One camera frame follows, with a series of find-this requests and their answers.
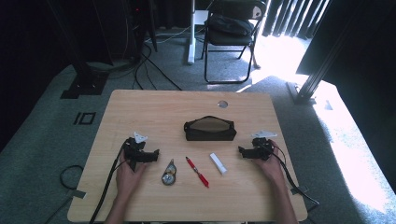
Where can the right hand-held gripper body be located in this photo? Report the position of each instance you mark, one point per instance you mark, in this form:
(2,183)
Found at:
(261,149)

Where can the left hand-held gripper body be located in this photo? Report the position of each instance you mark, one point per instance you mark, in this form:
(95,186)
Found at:
(134,152)

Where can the grey correction tape dispenser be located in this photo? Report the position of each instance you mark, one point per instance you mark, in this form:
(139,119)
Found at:
(168,175)

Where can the white eraser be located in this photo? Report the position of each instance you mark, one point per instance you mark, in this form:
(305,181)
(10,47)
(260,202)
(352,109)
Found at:
(218,163)

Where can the black pencil case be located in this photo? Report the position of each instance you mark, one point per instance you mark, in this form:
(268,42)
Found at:
(210,133)

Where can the red pen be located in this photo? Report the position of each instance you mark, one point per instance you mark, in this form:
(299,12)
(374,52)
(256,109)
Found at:
(199,174)

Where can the person's right hand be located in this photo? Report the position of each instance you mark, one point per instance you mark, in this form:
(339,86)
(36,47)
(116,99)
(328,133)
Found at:
(274,169)

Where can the person's left hand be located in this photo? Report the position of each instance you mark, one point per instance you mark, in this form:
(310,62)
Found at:
(127,180)

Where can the round grey table grommet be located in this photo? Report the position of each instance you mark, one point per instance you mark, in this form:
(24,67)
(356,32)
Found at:
(223,104)

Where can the grey tape piece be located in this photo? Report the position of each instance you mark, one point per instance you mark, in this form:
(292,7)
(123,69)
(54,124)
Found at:
(76,193)
(299,190)

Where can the black metal stand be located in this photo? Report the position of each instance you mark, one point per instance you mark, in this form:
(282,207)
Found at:
(84,74)

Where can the black folding chair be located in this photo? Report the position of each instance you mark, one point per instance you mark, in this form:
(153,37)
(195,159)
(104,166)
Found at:
(227,39)

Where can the white desk leg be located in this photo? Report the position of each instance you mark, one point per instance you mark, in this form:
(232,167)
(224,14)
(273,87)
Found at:
(191,37)

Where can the black bag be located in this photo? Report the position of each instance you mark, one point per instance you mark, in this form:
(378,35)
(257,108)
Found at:
(230,25)

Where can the dark slatted curtain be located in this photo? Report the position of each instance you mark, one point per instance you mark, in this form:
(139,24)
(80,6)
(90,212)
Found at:
(289,18)

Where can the black curtain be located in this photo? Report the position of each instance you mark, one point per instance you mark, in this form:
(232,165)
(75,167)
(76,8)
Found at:
(367,62)

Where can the aluminium frame stand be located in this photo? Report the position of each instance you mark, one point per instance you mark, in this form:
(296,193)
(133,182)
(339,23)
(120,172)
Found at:
(314,74)

